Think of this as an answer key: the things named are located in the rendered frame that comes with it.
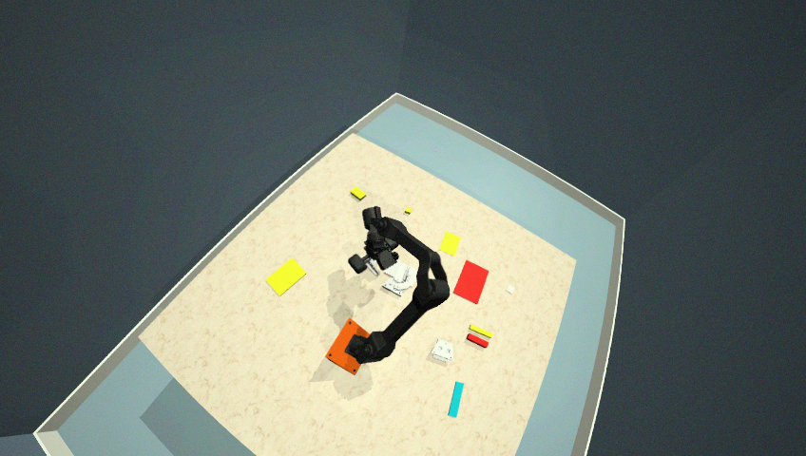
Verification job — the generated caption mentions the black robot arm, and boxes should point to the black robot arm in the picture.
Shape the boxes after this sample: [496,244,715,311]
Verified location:
[344,206,451,364]

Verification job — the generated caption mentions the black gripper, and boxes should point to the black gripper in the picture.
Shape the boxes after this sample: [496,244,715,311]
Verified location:
[348,237,399,274]

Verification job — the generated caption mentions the teal flat bar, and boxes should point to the teal flat bar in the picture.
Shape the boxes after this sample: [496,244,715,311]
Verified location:
[449,381,464,418]

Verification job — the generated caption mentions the red flat bar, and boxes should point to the red flat bar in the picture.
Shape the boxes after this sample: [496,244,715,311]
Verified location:
[466,333,489,348]

